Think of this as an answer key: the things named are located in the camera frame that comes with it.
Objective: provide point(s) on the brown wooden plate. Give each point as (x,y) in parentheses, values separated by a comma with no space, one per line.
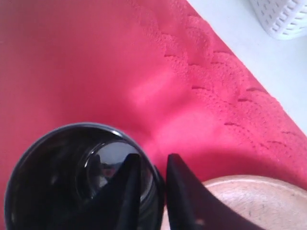
(268,203)

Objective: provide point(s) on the white perforated plastic basket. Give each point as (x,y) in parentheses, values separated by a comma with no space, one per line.
(282,19)

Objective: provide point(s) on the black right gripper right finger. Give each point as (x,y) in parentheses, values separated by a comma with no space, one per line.
(191,206)

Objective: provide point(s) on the red scalloped table cloth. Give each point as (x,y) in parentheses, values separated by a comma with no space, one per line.
(153,69)

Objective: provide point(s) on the stainless steel cup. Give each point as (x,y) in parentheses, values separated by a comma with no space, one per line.
(65,169)

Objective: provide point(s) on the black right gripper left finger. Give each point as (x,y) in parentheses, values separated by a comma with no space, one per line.
(116,206)

